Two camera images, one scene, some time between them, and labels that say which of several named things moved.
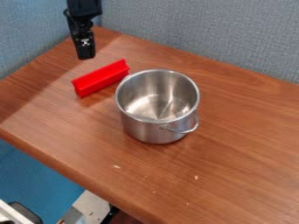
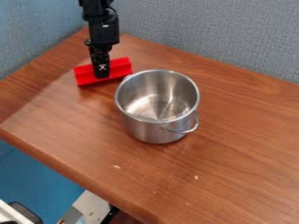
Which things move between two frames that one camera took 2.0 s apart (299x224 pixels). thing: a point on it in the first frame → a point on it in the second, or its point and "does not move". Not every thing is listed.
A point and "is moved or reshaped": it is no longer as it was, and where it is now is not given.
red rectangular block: (100, 77) is moved or reshaped
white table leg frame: (89, 210) does not move
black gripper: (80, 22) → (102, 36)
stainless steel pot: (157, 101) does not move
